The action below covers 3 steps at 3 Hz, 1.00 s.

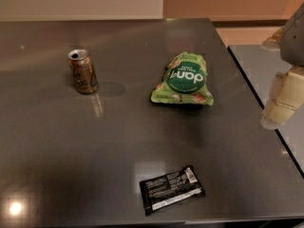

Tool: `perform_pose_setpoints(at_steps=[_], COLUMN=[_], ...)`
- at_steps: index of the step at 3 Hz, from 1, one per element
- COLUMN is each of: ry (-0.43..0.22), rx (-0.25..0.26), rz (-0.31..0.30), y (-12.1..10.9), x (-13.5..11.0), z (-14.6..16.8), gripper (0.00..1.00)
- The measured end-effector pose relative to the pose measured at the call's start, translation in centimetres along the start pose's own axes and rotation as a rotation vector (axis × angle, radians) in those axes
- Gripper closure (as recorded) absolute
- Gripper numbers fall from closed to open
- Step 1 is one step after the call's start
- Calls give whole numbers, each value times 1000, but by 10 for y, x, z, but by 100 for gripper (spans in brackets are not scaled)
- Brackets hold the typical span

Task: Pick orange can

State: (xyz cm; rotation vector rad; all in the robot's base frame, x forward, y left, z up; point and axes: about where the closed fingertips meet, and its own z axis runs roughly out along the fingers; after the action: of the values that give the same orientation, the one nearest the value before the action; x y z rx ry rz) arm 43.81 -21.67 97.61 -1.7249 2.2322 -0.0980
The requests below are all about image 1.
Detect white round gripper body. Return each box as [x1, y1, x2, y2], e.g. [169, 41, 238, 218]
[279, 3, 304, 67]

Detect orange soda can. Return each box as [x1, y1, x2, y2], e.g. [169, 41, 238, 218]
[67, 48, 98, 94]

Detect black snack bar wrapper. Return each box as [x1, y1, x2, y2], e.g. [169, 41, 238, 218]
[140, 165, 205, 216]

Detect grey side table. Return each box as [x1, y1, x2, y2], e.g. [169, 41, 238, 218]
[228, 45, 304, 177]

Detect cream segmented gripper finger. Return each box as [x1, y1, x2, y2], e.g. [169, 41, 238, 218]
[260, 67, 304, 130]

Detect green snack bag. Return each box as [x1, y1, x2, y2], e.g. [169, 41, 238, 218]
[151, 52, 214, 105]

